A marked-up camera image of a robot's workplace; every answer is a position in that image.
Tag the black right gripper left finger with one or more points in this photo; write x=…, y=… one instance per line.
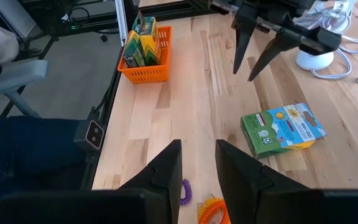
x=166, y=174

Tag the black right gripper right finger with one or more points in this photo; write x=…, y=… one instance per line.
x=241, y=177

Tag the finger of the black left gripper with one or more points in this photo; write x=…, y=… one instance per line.
x=242, y=37
x=275, y=53

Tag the purple coil wristband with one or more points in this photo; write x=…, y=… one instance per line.
x=187, y=191

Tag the orange coil wristband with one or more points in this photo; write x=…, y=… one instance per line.
x=213, y=213

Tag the green blue crayon box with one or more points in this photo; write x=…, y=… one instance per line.
x=152, y=40
x=284, y=130

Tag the yellow green crayon box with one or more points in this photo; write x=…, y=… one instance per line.
x=134, y=49

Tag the grey office chair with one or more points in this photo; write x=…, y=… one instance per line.
x=17, y=74

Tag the white dome-shaped puck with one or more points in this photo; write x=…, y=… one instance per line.
x=314, y=62

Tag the orange plastic basket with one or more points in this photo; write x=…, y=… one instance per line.
x=151, y=74

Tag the person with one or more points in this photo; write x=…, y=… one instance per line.
x=26, y=146

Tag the black depth camera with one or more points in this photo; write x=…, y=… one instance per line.
x=90, y=135

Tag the silver metal bracket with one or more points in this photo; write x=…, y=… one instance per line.
x=121, y=21

